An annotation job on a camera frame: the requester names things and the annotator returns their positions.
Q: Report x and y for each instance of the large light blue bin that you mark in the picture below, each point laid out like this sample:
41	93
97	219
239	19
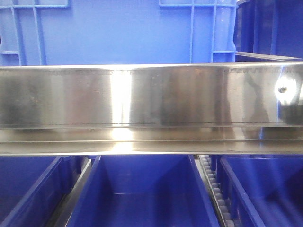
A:
68	32

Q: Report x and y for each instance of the white roller track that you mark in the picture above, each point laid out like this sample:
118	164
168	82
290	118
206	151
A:
214	191

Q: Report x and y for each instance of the dark blue bin lower middle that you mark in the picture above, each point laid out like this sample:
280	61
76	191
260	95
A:
144	191

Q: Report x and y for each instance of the dark blue bin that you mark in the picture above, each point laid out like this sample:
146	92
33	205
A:
144	191
273	27
32	187
261	191

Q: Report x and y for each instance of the dark blue bin lower right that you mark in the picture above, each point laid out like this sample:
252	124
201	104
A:
261	191

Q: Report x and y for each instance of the dark blue bin lower left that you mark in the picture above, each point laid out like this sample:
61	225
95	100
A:
32	187

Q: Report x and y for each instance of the dark blue bin upper right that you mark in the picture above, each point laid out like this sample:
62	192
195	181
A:
273	27

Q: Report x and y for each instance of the stainless steel shelf rail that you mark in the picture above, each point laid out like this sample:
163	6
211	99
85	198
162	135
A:
208	108

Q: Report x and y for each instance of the rail screw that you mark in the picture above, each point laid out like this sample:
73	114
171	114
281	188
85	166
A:
282	89

